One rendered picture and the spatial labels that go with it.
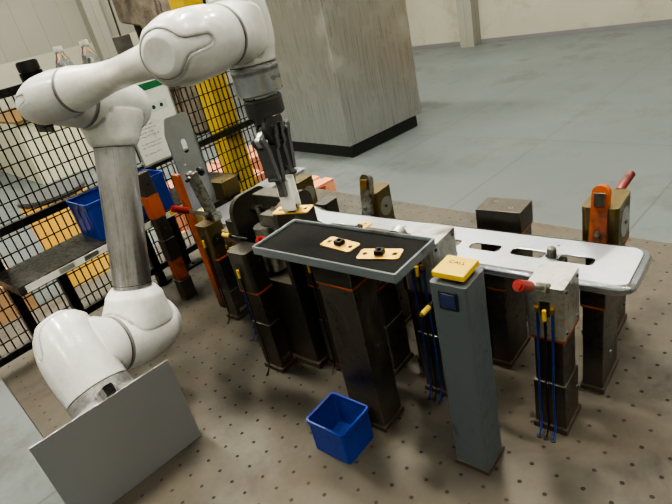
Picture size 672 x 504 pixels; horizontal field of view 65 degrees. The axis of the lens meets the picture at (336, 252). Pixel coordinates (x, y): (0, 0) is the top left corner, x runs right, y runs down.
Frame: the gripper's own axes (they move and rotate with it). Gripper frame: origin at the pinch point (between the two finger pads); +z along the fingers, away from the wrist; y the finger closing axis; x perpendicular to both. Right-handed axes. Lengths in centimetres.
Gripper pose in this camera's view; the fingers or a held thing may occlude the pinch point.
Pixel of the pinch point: (288, 192)
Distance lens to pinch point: 111.0
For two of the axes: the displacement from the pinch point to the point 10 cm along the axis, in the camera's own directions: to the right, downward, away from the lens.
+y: 3.3, -4.9, 8.1
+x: -9.2, 0.2, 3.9
